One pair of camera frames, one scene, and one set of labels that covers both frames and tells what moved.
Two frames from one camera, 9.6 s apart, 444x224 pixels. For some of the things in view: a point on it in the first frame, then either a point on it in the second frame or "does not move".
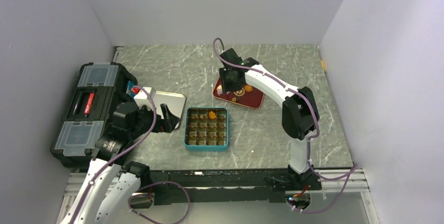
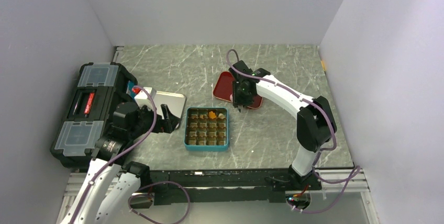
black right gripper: [225, 87] to [237, 100]
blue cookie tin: [206, 129] does not move
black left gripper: [166, 125] does not move
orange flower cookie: [212, 115] does not move
